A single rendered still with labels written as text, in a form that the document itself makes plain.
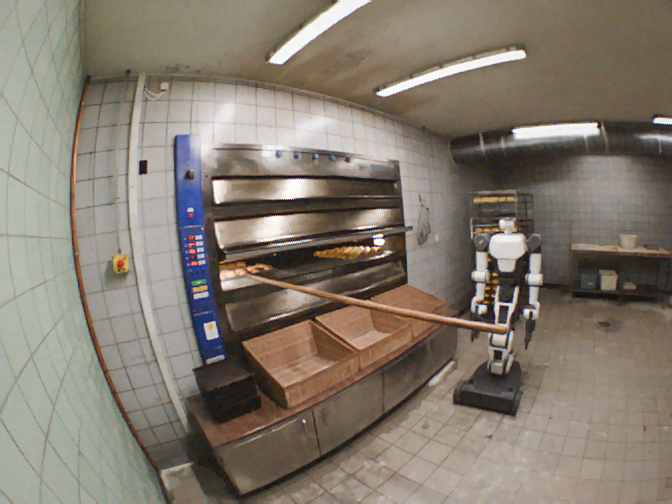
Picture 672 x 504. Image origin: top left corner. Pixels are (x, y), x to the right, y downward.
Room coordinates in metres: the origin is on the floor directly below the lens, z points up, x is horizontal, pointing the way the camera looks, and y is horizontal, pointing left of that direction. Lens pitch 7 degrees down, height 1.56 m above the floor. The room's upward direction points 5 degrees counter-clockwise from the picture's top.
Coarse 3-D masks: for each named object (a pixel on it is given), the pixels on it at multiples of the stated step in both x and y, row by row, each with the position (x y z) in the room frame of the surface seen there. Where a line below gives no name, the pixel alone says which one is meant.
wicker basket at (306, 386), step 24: (264, 336) 1.68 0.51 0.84; (288, 336) 1.79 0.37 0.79; (312, 336) 1.91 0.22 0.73; (264, 360) 1.62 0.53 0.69; (288, 360) 1.72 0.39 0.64; (312, 360) 1.79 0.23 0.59; (336, 360) 1.74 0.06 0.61; (264, 384) 1.41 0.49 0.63; (288, 384) 1.48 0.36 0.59; (312, 384) 1.36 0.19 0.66; (336, 384) 1.46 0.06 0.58; (288, 408) 1.23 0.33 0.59
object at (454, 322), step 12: (252, 276) 1.93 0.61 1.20; (288, 288) 1.58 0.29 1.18; (300, 288) 1.49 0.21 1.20; (336, 300) 1.27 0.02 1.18; (348, 300) 1.21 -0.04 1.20; (360, 300) 1.17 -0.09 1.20; (384, 312) 1.06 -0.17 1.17; (396, 312) 1.01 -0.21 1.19; (408, 312) 0.98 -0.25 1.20; (420, 312) 0.95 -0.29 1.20; (444, 324) 0.86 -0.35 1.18; (456, 324) 0.82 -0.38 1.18; (468, 324) 0.79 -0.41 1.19; (480, 324) 0.76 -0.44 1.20; (492, 324) 0.74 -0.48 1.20
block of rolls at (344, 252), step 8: (336, 248) 3.10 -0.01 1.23; (344, 248) 3.17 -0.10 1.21; (352, 248) 2.92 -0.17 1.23; (360, 248) 2.97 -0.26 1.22; (368, 248) 2.92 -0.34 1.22; (320, 256) 2.85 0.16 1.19; (328, 256) 2.78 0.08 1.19; (336, 256) 2.66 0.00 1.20; (344, 256) 2.59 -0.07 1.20; (352, 256) 2.52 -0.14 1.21; (360, 256) 2.59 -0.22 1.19
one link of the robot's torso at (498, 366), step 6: (510, 336) 1.59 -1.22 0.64; (510, 342) 1.59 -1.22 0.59; (492, 348) 1.69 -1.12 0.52; (498, 348) 1.66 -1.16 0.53; (504, 348) 1.64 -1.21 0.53; (510, 348) 1.59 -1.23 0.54; (492, 354) 1.69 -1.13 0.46; (498, 354) 1.71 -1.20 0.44; (504, 354) 1.62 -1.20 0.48; (492, 360) 1.71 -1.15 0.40; (498, 360) 1.73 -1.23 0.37; (504, 360) 1.70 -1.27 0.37; (492, 366) 1.74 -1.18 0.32; (498, 366) 1.69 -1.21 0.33; (504, 366) 1.69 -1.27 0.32; (492, 372) 1.75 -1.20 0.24; (498, 372) 1.71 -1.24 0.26; (504, 372) 1.68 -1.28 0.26
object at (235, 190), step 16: (240, 176) 1.74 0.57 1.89; (256, 176) 1.81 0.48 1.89; (272, 176) 1.89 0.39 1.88; (288, 176) 1.97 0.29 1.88; (304, 176) 2.06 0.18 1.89; (224, 192) 1.62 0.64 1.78; (240, 192) 1.69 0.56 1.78; (256, 192) 1.76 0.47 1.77; (272, 192) 1.84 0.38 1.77; (288, 192) 1.92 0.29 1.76; (304, 192) 2.00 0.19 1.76; (320, 192) 2.10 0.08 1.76; (336, 192) 2.20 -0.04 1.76; (352, 192) 2.31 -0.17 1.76; (368, 192) 2.44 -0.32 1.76; (384, 192) 2.59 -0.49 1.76
